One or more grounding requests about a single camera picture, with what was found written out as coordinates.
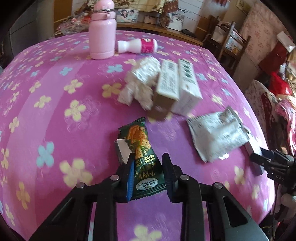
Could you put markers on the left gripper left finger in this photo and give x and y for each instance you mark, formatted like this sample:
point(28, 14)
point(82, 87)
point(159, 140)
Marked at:
point(124, 189)

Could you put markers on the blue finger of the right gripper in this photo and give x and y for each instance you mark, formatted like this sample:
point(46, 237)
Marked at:
point(261, 161)
point(267, 153)

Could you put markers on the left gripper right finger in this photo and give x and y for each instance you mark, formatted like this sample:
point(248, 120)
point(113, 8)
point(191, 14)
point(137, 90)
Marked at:
point(172, 174)

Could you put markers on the white blue small box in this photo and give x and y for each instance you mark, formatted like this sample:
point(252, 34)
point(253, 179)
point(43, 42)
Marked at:
point(253, 150)

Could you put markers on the dark green cracker packet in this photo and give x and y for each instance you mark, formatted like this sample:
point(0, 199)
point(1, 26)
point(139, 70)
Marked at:
point(148, 177)

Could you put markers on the silver foil wrapper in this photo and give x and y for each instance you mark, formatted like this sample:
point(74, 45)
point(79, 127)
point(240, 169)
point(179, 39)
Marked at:
point(217, 134)

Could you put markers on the rainbow logo medicine box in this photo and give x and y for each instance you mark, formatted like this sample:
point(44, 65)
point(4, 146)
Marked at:
point(166, 92)

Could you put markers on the green white milk carton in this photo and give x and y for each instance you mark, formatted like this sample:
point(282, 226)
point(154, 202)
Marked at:
point(190, 93)

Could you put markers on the white tissue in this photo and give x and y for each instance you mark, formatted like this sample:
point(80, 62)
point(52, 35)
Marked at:
point(139, 82)

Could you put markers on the floral covered sofa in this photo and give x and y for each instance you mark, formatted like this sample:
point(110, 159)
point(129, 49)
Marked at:
point(275, 116)

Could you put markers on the red bag by window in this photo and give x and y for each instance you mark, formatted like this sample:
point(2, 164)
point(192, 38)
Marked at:
point(278, 86)

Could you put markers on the pink floral tablecloth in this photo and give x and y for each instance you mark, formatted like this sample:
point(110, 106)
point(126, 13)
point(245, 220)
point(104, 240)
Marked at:
point(60, 118)

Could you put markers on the wooden chair stack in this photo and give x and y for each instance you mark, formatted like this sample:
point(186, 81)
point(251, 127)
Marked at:
point(226, 43)

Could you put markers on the pink floral mattress cover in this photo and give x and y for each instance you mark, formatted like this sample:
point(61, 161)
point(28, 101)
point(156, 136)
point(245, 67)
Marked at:
point(263, 26)

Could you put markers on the white pink yogurt bottle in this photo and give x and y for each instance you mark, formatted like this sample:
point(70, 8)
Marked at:
point(138, 46)

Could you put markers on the pink thermos bottle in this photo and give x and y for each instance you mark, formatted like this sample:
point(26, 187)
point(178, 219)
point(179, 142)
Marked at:
point(102, 30)

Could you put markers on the framed couple photo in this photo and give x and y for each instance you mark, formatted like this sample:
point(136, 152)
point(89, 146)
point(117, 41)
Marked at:
point(127, 15)

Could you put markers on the wooden tv cabinet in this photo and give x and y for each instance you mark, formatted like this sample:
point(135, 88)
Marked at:
point(71, 27)

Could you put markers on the grey refrigerator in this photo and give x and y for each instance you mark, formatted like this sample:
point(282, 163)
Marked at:
point(35, 25)

